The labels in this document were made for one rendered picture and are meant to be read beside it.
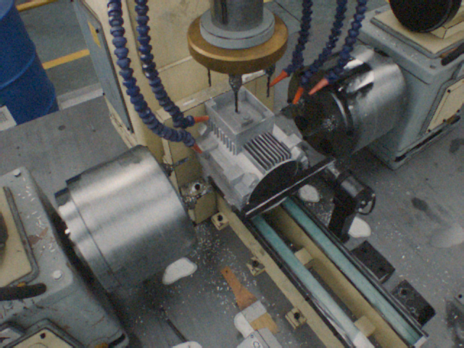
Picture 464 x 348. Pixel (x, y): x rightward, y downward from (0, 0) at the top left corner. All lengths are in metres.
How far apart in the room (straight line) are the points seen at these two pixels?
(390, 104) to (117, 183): 0.64
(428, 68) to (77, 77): 2.51
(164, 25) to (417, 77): 0.61
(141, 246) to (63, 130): 0.79
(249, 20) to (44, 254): 0.50
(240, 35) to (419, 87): 0.53
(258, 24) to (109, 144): 0.76
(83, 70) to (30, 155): 1.79
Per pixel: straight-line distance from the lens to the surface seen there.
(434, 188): 1.25
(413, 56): 1.04
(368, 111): 0.92
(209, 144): 0.86
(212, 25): 0.69
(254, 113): 0.87
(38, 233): 0.71
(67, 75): 3.12
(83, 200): 0.71
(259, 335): 0.65
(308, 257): 0.97
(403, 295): 0.97
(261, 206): 0.81
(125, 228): 0.69
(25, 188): 0.79
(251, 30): 0.67
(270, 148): 0.81
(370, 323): 0.94
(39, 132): 1.45
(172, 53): 0.91
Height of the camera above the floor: 1.71
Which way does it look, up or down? 52 degrees down
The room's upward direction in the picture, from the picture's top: 3 degrees counter-clockwise
